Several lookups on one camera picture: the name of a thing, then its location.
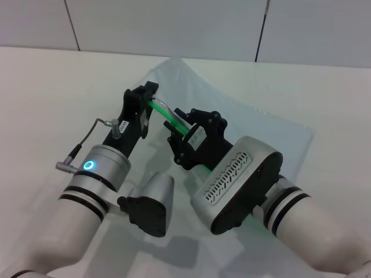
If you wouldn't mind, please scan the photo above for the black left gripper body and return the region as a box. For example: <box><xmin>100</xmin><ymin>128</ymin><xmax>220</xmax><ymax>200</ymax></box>
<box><xmin>103</xmin><ymin>89</ymin><xmax>150</xmax><ymax>159</ymax></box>

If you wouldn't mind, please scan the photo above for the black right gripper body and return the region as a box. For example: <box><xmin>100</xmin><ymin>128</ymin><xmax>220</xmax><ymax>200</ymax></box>
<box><xmin>173</xmin><ymin>108</ymin><xmax>234</xmax><ymax>171</ymax></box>

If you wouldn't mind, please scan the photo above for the clear document bag green zip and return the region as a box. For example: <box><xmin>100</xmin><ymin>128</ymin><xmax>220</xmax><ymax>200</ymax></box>
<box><xmin>138</xmin><ymin>57</ymin><xmax>317</xmax><ymax>235</ymax></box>

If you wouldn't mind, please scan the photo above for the grey left wrist cable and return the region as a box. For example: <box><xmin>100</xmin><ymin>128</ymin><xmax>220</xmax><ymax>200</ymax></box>
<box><xmin>55</xmin><ymin>118</ymin><xmax>121</xmax><ymax>174</ymax></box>

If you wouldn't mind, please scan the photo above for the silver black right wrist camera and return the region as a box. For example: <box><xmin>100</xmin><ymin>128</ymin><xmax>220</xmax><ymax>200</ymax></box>
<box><xmin>195</xmin><ymin>136</ymin><xmax>283</xmax><ymax>235</ymax></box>

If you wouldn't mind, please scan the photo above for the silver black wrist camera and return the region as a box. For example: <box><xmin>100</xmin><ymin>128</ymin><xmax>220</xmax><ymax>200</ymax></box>
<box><xmin>117</xmin><ymin>172</ymin><xmax>174</xmax><ymax>238</ymax></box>
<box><xmin>195</xmin><ymin>136</ymin><xmax>283</xmax><ymax>235</ymax></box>

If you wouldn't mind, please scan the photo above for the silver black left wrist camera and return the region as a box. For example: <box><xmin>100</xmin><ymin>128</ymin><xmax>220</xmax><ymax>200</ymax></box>
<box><xmin>117</xmin><ymin>172</ymin><xmax>174</xmax><ymax>238</ymax></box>

